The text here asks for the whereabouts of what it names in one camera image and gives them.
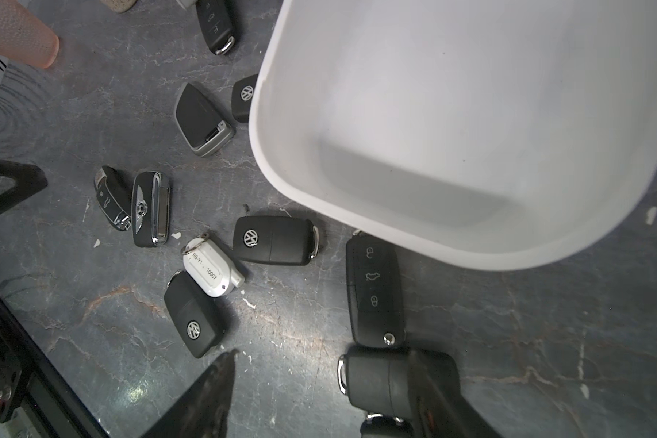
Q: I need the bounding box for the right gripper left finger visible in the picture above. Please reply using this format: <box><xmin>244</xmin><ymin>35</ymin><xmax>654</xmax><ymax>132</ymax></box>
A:
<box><xmin>142</xmin><ymin>350</ymin><xmax>237</xmax><ymax>437</ymax></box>

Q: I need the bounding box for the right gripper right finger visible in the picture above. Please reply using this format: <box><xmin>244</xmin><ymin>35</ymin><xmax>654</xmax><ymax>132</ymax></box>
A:
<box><xmin>407</xmin><ymin>350</ymin><xmax>500</xmax><ymax>437</ymax></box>

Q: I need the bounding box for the black VW key bottom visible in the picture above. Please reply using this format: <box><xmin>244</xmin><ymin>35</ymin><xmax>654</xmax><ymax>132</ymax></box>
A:
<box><xmin>164</xmin><ymin>270</ymin><xmax>226</xmax><ymax>359</ymax></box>

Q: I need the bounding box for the black vw key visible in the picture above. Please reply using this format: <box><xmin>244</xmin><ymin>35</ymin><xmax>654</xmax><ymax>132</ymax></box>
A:
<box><xmin>231</xmin><ymin>74</ymin><xmax>258</xmax><ymax>123</ymax></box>
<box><xmin>164</xmin><ymin>270</ymin><xmax>226</xmax><ymax>359</ymax></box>
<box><xmin>233</xmin><ymin>215</ymin><xmax>319</xmax><ymax>266</ymax></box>

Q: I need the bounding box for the black key with buttons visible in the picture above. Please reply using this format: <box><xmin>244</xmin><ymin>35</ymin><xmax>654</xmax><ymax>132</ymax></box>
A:
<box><xmin>346</xmin><ymin>233</ymin><xmax>405</xmax><ymax>349</ymax></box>

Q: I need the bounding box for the black chrome Bentley key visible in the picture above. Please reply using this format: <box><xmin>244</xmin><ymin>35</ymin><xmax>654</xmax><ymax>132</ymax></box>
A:
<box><xmin>131</xmin><ymin>171</ymin><xmax>171</xmax><ymax>247</ymax></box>

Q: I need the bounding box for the black silver key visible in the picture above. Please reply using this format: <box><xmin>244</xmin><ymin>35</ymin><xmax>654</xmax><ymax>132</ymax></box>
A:
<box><xmin>173</xmin><ymin>83</ymin><xmax>235</xmax><ymax>157</ymax></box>

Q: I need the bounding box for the white storage box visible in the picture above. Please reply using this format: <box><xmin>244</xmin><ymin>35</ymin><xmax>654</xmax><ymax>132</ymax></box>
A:
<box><xmin>249</xmin><ymin>1</ymin><xmax>657</xmax><ymax>271</ymax></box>

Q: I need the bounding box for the white key tag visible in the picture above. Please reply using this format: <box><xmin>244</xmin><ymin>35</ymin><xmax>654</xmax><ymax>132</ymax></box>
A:
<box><xmin>182</xmin><ymin>237</ymin><xmax>246</xmax><ymax>299</ymax></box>

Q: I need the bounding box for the black VW key middle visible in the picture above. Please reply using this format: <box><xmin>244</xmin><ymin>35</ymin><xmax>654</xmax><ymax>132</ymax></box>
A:
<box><xmin>233</xmin><ymin>215</ymin><xmax>319</xmax><ymax>266</ymax></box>

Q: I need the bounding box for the black Porsche key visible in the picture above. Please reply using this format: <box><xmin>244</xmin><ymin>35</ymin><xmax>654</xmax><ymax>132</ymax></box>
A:
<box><xmin>94</xmin><ymin>165</ymin><xmax>131</xmax><ymax>232</ymax></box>

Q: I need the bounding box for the black VW key upper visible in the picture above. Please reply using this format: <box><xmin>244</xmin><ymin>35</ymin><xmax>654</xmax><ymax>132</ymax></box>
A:
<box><xmin>231</xmin><ymin>74</ymin><xmax>258</xmax><ymax>123</ymax></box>

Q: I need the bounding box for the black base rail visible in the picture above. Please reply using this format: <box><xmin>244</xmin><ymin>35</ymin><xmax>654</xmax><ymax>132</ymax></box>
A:
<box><xmin>0</xmin><ymin>297</ymin><xmax>109</xmax><ymax>437</ymax></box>

